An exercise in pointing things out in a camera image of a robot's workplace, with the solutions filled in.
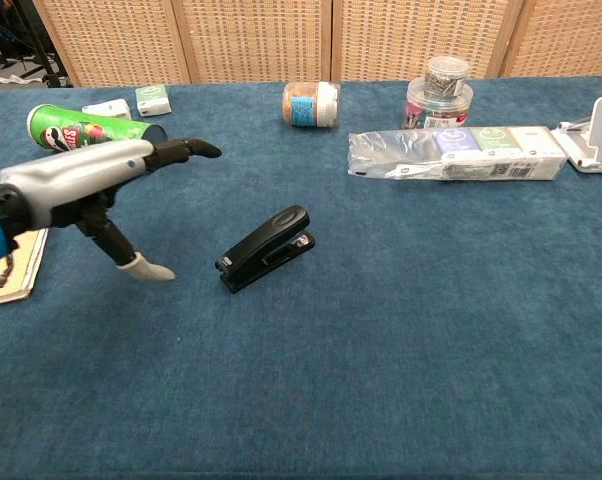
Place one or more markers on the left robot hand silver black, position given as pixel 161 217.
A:
pixel 71 175

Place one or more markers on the black stapler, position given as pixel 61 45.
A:
pixel 261 245

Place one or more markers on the brown spiral notebook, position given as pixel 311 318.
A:
pixel 21 270

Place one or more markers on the green chips can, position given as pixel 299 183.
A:
pixel 81 130

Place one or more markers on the black tripod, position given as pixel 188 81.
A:
pixel 56 80

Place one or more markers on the small green and white box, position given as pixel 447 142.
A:
pixel 493 137
pixel 153 102

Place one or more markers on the wicker folding screen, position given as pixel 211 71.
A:
pixel 256 40

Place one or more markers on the clear jar with orange contents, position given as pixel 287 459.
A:
pixel 306 107

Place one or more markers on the clear plastic package bag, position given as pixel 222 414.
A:
pixel 381 150

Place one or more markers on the blue table mat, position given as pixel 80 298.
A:
pixel 331 375

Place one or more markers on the large clear jar colourful clips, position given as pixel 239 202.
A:
pixel 431 112

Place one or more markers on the small purple and white box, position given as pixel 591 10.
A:
pixel 453 140

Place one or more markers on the small clear jar metal pins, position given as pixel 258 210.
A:
pixel 448 75

